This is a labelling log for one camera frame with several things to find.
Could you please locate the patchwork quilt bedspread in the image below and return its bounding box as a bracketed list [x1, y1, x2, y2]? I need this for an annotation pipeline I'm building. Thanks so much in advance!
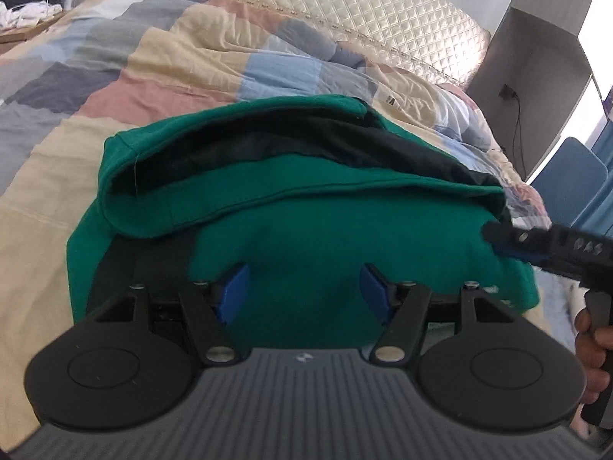
[0, 0, 581, 442]

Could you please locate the grey bedside cabinet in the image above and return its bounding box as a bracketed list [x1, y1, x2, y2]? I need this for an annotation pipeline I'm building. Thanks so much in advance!
[467, 0, 597, 179]

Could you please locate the cardboard box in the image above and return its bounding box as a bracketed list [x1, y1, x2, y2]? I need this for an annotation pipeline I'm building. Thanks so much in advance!
[0, 11, 64, 55]

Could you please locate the person's right hand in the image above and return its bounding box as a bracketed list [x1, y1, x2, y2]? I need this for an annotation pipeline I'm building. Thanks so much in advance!
[575, 309, 613, 404]

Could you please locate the green zip hoodie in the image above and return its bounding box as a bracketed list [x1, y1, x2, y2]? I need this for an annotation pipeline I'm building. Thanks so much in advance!
[67, 95, 539, 349]

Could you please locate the blue chair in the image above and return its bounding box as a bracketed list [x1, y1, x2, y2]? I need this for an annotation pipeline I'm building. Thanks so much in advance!
[531, 137, 609, 227]

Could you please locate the black wall plug with cable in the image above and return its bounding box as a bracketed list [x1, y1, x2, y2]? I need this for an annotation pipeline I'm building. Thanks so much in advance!
[499, 84, 528, 177]

